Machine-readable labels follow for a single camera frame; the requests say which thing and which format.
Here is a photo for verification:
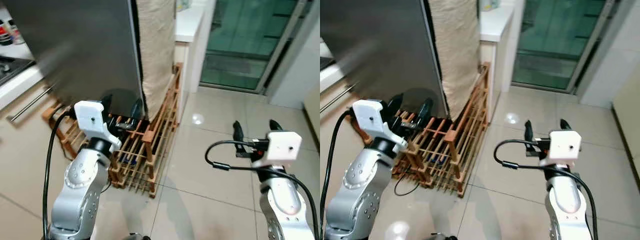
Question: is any fridge door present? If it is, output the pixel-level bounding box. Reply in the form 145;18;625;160
320;0;446;118
2;0;143;118

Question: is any small grey fridge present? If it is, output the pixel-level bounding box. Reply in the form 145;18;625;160
320;0;449;120
2;0;147;120

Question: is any beige hanging cloth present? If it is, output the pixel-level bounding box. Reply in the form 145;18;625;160
428;0;482;122
135;0;177;122

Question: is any kitchen counter with stove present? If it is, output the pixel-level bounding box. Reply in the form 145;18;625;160
0;42;66;161
320;42;361;151

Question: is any glass sliding door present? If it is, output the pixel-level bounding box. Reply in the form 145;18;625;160
199;0;313;96
510;0;623;95

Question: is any white counter beige cabinet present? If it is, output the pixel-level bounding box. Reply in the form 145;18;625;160
174;0;217;108
479;0;525;108

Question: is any pale condiment bottle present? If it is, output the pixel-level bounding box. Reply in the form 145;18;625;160
9;19;26;46

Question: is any red labelled bottle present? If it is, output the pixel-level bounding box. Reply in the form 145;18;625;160
0;20;13;47

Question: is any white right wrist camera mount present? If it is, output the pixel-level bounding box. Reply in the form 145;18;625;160
252;131;303;168
547;130;582;167

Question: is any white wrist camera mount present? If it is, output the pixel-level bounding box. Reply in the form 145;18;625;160
547;130;582;167
352;99;408;153
74;100;122;151
252;131;303;168

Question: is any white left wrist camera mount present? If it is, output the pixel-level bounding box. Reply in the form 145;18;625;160
74;100;122;151
352;99;408;153

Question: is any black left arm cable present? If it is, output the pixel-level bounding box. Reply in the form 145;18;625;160
320;109;354;237
42;110;77;237

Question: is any metal cabinet handle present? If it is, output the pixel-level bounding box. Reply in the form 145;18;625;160
6;84;55;124
320;82;359;114

